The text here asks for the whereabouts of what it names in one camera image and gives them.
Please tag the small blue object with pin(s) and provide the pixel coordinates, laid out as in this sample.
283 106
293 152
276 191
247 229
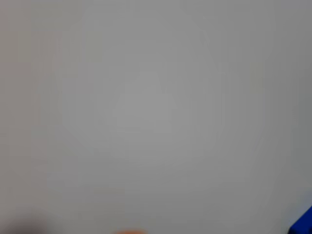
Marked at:
303 224

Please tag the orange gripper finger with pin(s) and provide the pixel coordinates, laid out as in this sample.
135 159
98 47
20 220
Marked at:
130 231

